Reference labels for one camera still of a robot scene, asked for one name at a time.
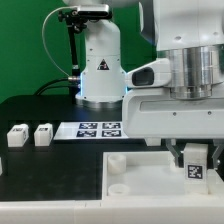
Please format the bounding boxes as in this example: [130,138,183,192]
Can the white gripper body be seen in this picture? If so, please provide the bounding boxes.
[122,88,224,139]

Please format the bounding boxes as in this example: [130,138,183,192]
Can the black camera on stand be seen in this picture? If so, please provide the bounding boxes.
[77,4,110,18]

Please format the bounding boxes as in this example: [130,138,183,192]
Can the white L-shaped obstacle wall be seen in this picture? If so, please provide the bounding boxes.
[0,173,224,224]

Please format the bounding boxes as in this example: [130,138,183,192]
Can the black base cables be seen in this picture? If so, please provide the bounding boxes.
[35,75,82,96]

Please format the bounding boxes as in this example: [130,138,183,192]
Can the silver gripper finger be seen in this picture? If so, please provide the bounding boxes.
[165,139,184,168]
[207,139,224,170]

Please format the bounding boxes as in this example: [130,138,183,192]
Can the white square tabletop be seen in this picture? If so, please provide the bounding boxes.
[102,151,224,199]

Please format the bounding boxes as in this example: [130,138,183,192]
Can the white marker tag sheet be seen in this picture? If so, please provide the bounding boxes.
[54,121,127,140]

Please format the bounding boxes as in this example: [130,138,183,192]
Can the grey camera cable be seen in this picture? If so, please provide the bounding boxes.
[41,5,80,78]

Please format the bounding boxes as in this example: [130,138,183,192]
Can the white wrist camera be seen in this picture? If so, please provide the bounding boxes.
[125,58,171,88]

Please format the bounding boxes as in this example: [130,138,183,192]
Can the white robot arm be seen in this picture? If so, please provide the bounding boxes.
[64,0,224,165]

